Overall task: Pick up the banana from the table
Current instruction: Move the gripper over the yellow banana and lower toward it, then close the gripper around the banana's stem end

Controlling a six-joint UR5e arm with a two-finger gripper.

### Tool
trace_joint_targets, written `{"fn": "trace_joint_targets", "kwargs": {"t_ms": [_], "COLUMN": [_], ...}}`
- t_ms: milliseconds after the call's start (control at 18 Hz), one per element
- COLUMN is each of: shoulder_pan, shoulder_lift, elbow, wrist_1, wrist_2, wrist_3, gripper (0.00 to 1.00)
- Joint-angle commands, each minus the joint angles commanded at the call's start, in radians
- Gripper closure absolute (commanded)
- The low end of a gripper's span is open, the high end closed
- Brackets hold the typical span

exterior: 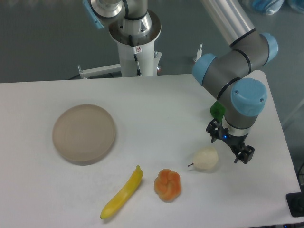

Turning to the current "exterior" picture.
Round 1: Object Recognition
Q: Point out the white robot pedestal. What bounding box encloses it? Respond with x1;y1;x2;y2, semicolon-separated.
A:
78;10;162;79

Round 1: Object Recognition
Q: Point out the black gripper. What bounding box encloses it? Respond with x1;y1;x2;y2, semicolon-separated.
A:
206;119;255;164

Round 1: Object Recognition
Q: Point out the blue plastic bag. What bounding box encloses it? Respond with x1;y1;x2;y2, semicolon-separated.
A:
250;0;284;16

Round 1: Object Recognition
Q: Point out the beige round plate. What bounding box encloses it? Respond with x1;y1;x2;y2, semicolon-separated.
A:
52;104;116;165

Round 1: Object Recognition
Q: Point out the orange peeled mandarin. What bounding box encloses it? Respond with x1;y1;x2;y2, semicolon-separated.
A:
154;169;182;203

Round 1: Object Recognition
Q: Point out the green toy vegetable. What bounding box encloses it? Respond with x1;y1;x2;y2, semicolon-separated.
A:
210;101;226;122

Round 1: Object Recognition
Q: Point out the yellow banana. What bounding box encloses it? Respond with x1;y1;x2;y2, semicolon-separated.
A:
100;165;143;219

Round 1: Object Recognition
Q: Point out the white pear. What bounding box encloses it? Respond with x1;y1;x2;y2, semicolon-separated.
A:
188;146;219;171

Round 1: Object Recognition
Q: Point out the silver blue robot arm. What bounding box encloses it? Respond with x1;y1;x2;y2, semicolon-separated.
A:
83;0;278;163

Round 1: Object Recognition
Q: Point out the black device at table edge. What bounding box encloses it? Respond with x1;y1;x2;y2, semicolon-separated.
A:
286;192;304;218

